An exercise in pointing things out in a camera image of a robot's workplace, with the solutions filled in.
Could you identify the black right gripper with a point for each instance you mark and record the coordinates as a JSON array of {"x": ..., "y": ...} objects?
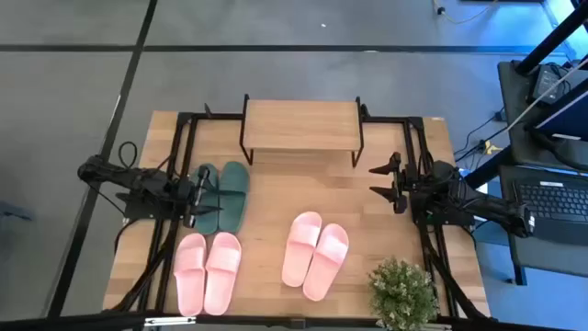
[{"x": 406, "y": 188}]

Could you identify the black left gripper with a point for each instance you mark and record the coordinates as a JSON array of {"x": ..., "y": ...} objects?
[{"x": 188, "y": 197}]

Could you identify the green rubber slide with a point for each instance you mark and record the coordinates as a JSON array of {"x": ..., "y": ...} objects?
[
  {"x": 234, "y": 193},
  {"x": 210, "y": 223}
]

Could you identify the pink rubber slide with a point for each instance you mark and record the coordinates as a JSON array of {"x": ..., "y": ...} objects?
[
  {"x": 298, "y": 257},
  {"x": 324, "y": 266},
  {"x": 221, "y": 276},
  {"x": 189, "y": 280}
]

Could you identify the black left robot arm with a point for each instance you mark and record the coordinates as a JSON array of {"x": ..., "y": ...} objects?
[{"x": 138, "y": 181}]

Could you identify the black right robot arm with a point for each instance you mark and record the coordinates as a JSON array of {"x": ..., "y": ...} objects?
[{"x": 487, "y": 204}]

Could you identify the wooden shelf with black legs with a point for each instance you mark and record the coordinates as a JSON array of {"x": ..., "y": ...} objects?
[{"x": 301, "y": 124}]

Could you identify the small potted green plant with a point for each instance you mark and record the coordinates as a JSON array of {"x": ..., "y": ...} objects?
[{"x": 402, "y": 294}]

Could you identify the dark side desk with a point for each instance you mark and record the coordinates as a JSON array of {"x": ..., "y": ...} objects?
[
  {"x": 514, "y": 138},
  {"x": 528, "y": 257}
]

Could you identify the black laptop keyboard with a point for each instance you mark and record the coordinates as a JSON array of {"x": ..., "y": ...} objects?
[{"x": 556, "y": 202}]

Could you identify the black power brick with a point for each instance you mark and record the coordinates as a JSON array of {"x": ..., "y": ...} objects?
[{"x": 546, "y": 83}]

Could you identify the black support beam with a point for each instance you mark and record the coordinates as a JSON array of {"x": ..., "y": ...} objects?
[{"x": 551, "y": 39}]

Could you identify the silver metal bracket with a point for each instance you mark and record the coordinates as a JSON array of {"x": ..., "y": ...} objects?
[{"x": 170, "y": 321}]

